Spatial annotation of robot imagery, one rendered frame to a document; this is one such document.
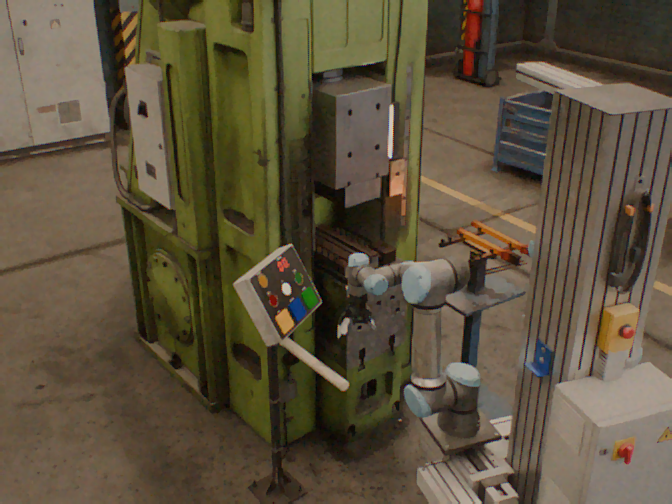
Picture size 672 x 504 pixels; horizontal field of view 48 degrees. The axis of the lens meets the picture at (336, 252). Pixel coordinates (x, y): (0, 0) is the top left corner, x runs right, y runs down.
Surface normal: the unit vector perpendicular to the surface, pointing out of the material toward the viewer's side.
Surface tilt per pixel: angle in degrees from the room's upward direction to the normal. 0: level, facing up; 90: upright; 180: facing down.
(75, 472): 0
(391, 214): 90
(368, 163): 90
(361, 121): 90
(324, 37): 90
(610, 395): 0
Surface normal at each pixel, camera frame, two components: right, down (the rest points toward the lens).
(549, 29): -0.82, 0.25
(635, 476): 0.34, 0.42
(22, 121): 0.59, 0.36
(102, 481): 0.00, -0.90
